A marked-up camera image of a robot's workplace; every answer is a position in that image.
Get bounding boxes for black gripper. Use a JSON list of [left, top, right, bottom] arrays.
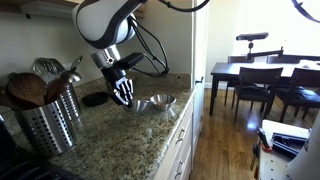
[[100, 65, 135, 108]]

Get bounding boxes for large steel bowl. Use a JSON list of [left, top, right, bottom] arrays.
[[148, 93, 177, 112]]

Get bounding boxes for metal ladle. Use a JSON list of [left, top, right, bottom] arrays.
[[67, 54, 84, 84]]

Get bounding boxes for perforated steel utensil holder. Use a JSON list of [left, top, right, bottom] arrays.
[[13, 98, 78, 158], [59, 82, 83, 122]]

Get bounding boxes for dark wooden spoon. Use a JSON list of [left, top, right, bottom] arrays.
[[44, 69, 73, 105]]

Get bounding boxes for wooden lower cabinet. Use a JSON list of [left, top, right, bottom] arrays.
[[153, 94, 196, 180]]

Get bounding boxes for wooden cabinet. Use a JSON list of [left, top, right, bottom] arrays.
[[0, 0, 146, 19], [153, 94, 196, 180]]

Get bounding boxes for white tall cabinet panel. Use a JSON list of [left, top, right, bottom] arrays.
[[190, 0, 210, 138]]

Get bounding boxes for perforated wooden spoon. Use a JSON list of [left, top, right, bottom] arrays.
[[5, 72, 48, 108]]

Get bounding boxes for under-cabinet light fixture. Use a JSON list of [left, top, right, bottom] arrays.
[[18, 0, 81, 22]]

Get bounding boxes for dark wooden dining chair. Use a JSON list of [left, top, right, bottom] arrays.
[[274, 67, 320, 123], [265, 54, 302, 65], [232, 66, 285, 123], [223, 55, 255, 107]]

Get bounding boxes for wooden spatula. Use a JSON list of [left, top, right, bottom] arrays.
[[0, 84, 23, 112]]

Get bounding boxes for dark dining table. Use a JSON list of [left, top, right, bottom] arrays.
[[209, 59, 320, 117]]

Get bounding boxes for wooden upper cabinet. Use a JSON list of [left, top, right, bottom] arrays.
[[0, 0, 146, 19]]

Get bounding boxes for red black bar clamp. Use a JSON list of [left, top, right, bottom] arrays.
[[249, 127, 274, 179]]

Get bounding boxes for perforated workbench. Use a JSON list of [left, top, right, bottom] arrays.
[[257, 143, 303, 180]]

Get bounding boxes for black tool case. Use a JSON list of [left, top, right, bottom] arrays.
[[270, 132, 310, 158]]

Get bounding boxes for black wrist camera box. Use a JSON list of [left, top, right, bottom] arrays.
[[115, 51, 145, 71]]

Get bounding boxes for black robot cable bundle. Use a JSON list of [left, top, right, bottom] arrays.
[[127, 0, 212, 79]]

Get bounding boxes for white wall outlet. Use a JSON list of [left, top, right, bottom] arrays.
[[61, 62, 73, 72]]

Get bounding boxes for metal drawer handle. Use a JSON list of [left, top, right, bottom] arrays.
[[174, 160, 185, 180], [175, 128, 186, 145]]

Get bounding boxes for wire whisk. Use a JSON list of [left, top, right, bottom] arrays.
[[31, 57, 66, 84]]

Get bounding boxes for black stereo camera bar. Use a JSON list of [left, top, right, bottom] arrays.
[[235, 31, 270, 42]]

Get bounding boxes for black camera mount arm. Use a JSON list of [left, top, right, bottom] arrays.
[[244, 40, 320, 65]]

